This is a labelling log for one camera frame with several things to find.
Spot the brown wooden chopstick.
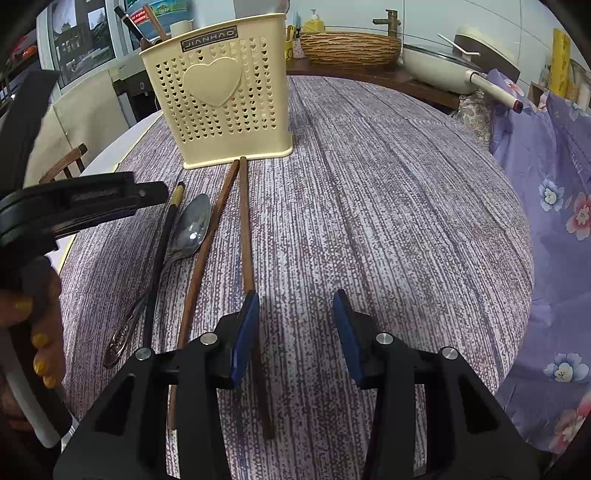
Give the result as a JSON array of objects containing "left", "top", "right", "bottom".
[
  {"left": 167, "top": 159, "right": 241, "bottom": 433},
  {"left": 238, "top": 156, "right": 276, "bottom": 440},
  {"left": 140, "top": 4, "right": 168, "bottom": 43}
]

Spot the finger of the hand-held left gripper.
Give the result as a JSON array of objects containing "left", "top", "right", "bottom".
[{"left": 55, "top": 171, "right": 170, "bottom": 228}]

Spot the bronze faucet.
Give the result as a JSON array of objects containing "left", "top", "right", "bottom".
[{"left": 372, "top": 8, "right": 399, "bottom": 39}]

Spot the purple floral cloth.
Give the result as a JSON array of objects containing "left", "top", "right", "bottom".
[{"left": 454, "top": 68, "right": 591, "bottom": 456}]

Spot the yellow soap dispenser bottle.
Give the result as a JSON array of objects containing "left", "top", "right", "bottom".
[{"left": 303, "top": 8, "right": 327, "bottom": 33}]

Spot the yellow wrap roll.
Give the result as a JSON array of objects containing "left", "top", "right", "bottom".
[{"left": 549, "top": 28, "right": 571, "bottom": 99}]

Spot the wicker basket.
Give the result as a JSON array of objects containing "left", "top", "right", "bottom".
[{"left": 298, "top": 31, "right": 403, "bottom": 68}]

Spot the pale lilac tablecloth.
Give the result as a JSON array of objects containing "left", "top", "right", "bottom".
[{"left": 69, "top": 110, "right": 163, "bottom": 186}]

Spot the sliding glass window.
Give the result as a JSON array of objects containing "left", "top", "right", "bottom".
[{"left": 9, "top": 0, "right": 117, "bottom": 89}]

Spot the cream plastic utensil holder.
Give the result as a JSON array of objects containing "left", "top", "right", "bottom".
[{"left": 139, "top": 13, "right": 295, "bottom": 171}]

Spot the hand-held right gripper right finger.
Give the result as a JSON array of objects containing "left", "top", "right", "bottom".
[{"left": 332, "top": 289, "right": 541, "bottom": 480}]

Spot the yellow mug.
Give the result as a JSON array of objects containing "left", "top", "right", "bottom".
[{"left": 283, "top": 25, "right": 302, "bottom": 62}]

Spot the person's left hand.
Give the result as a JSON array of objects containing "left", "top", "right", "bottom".
[{"left": 0, "top": 265, "right": 69, "bottom": 432}]

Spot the white pan with glass lid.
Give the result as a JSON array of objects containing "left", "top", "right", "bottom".
[{"left": 401, "top": 42, "right": 525, "bottom": 113}]

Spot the round wooden cushioned chair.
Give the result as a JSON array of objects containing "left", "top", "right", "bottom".
[{"left": 39, "top": 143, "right": 89, "bottom": 186}]

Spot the beige cardboard panel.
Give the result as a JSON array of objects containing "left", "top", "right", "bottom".
[{"left": 50, "top": 69, "right": 131, "bottom": 155}]

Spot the purple striped tablecloth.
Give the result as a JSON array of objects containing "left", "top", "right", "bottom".
[{"left": 57, "top": 74, "right": 537, "bottom": 480}]

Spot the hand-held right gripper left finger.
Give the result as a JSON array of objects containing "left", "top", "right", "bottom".
[{"left": 52, "top": 289, "right": 260, "bottom": 480}]

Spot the water dispenser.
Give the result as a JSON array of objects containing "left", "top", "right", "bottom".
[{"left": 113, "top": 59, "right": 156, "bottom": 126}]

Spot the large metal spoon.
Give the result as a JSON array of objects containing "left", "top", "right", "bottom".
[{"left": 102, "top": 193, "right": 213, "bottom": 369}]

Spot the black gold-tipped chopstick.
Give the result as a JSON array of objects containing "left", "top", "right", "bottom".
[{"left": 143, "top": 181, "right": 187, "bottom": 350}]

